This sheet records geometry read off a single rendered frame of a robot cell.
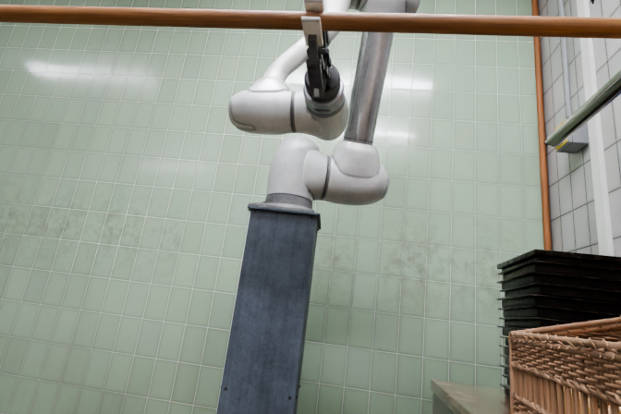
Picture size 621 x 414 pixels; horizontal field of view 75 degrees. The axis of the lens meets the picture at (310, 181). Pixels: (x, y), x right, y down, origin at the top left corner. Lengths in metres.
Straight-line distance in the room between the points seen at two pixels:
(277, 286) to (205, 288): 0.76
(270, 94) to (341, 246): 0.99
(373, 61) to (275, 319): 0.83
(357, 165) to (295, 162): 0.20
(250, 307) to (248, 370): 0.16
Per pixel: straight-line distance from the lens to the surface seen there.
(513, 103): 2.17
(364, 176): 1.32
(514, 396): 0.90
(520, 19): 0.75
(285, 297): 1.19
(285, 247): 1.21
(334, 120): 0.94
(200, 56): 2.36
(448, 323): 1.84
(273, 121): 0.97
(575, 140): 1.76
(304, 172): 1.29
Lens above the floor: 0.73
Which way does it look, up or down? 17 degrees up
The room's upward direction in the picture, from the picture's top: 7 degrees clockwise
